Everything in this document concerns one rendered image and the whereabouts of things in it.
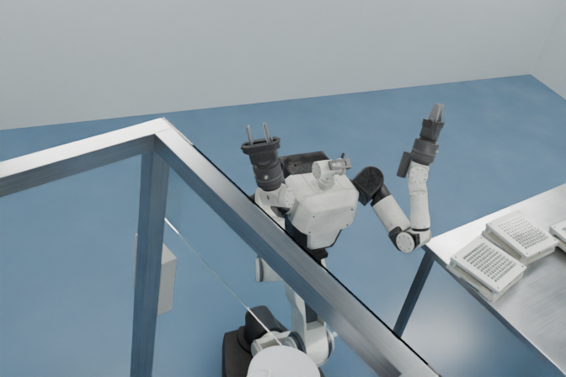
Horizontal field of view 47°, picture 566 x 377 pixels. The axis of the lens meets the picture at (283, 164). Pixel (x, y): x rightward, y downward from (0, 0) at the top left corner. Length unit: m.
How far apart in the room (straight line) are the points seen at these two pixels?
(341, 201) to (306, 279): 0.98
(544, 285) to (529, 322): 0.27
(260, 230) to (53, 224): 2.66
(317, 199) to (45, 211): 2.22
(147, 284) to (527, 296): 1.63
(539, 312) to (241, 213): 1.71
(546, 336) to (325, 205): 1.08
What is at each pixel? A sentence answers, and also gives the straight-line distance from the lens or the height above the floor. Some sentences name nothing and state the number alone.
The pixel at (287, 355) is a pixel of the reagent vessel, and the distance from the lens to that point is 1.45.
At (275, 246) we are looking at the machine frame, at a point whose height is 1.73.
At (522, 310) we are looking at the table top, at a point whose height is 0.87.
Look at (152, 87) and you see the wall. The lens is 4.93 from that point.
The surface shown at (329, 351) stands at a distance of 1.60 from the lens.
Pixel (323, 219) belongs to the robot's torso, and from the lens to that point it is 2.39.
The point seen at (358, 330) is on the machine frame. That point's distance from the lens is 1.39.
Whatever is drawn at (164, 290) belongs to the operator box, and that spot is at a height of 1.05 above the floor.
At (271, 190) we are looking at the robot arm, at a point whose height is 1.47.
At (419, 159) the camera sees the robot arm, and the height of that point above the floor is 1.49.
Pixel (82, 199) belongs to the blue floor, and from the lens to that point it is 4.25.
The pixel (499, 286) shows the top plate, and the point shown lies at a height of 0.94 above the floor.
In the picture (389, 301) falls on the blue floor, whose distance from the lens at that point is 3.94.
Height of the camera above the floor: 2.76
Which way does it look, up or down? 36 degrees down
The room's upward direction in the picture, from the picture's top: 12 degrees clockwise
